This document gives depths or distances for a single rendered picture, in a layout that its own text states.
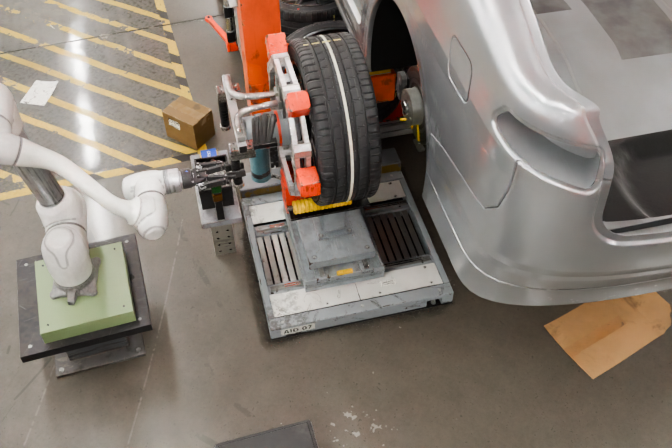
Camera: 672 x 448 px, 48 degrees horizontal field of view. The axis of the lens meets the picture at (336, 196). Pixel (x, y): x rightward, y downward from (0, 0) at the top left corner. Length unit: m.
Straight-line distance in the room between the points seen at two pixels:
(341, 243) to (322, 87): 0.92
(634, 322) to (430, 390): 0.98
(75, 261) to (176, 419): 0.75
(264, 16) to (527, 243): 1.52
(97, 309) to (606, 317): 2.17
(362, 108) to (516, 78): 0.85
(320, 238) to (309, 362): 0.54
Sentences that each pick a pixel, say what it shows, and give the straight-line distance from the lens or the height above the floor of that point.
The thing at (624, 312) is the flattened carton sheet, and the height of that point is 0.01.
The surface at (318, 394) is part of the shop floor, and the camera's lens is 3.24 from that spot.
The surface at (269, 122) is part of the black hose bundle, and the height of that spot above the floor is 1.03.
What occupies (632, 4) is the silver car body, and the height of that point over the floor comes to 1.05.
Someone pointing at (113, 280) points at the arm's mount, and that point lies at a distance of 3.21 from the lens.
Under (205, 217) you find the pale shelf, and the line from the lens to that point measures 3.25.
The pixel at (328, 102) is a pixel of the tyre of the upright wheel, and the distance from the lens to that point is 2.71.
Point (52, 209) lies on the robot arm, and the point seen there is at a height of 0.67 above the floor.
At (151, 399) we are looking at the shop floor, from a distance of 3.31.
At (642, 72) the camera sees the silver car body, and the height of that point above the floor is 0.99.
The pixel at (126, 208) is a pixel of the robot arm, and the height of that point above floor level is 0.90.
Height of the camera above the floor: 2.84
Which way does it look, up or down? 47 degrees down
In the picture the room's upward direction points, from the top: straight up
